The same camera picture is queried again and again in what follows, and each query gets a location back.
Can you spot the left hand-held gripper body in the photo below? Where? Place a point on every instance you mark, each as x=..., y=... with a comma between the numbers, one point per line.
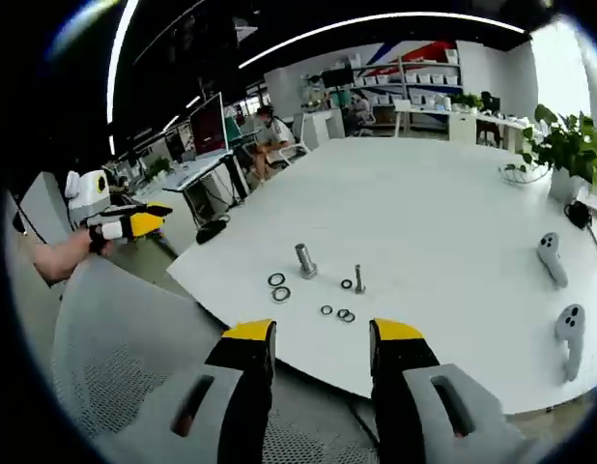
x=86, y=191

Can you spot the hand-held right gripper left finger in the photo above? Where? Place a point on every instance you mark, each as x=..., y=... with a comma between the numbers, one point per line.
x=240, y=367

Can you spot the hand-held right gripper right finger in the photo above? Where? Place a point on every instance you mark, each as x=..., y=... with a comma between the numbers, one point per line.
x=400, y=357

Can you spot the small metal washer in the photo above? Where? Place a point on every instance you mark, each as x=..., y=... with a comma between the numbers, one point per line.
x=322, y=310
x=338, y=313
x=342, y=283
x=353, y=317

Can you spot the large metal washer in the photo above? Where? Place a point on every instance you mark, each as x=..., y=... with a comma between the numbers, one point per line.
x=274, y=294
x=268, y=279

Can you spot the small steel threaded stud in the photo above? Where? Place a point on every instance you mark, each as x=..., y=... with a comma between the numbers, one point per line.
x=359, y=280

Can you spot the large steel threaded stud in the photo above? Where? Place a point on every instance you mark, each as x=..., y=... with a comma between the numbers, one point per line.
x=304, y=258

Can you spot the small green desk plant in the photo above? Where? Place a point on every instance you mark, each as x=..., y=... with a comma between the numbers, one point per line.
x=158, y=166
x=465, y=100

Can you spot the white office desk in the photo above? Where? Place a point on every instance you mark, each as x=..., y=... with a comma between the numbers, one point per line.
x=192, y=171

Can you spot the grey mesh chair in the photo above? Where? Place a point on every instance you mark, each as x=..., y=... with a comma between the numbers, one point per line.
x=124, y=328

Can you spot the large white-framed monitor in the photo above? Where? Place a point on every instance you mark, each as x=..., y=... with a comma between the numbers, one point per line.
x=209, y=125

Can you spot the curved ceiling light strip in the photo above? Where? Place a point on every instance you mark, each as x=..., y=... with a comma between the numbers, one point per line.
x=376, y=18
x=116, y=63

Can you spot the white office chair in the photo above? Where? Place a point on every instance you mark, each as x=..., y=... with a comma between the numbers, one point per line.
x=298, y=140

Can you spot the grey handheld controller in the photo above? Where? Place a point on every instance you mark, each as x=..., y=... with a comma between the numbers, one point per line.
x=571, y=333
x=552, y=258

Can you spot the white cabinet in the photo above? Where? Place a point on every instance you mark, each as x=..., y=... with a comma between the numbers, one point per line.
x=320, y=128

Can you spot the black power adapter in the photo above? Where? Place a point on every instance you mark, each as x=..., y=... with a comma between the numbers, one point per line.
x=577, y=214

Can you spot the small black monitor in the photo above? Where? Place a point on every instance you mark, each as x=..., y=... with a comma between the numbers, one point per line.
x=337, y=77

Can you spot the white plant pot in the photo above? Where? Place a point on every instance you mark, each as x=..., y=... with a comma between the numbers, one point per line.
x=564, y=186

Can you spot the long white desk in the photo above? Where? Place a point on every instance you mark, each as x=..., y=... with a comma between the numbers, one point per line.
x=424, y=112

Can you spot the green leafy plant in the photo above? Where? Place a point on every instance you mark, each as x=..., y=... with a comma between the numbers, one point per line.
x=576, y=140

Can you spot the shelf unit with white bins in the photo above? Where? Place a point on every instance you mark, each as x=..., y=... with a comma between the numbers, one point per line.
x=424, y=77

